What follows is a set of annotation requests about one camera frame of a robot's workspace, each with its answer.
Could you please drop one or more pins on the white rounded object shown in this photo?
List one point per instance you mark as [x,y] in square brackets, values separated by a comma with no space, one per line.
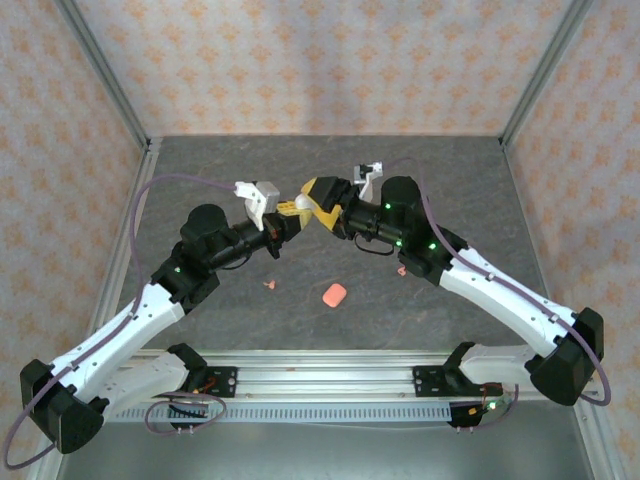
[302,201]

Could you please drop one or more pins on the pink earbud charging case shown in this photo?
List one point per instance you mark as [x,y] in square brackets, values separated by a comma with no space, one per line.
[334,295]

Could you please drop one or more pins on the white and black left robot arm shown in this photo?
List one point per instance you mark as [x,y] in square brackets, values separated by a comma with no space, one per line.
[125,330]

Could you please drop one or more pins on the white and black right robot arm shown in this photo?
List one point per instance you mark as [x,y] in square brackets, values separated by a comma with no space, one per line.
[505,295]

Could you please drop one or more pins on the circuit board with lights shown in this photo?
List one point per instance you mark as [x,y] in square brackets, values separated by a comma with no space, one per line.
[472,411]

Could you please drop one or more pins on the grey metal sheet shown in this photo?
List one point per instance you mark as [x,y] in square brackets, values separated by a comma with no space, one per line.
[325,455]

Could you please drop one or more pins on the aluminium table side rail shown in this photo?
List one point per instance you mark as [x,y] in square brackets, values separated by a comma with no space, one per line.
[595,440]
[142,175]

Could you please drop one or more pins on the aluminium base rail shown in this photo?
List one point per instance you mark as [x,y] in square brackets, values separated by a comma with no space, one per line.
[325,375]

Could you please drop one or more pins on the aluminium frame post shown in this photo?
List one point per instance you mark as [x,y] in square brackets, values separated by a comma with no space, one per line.
[542,75]
[107,75]

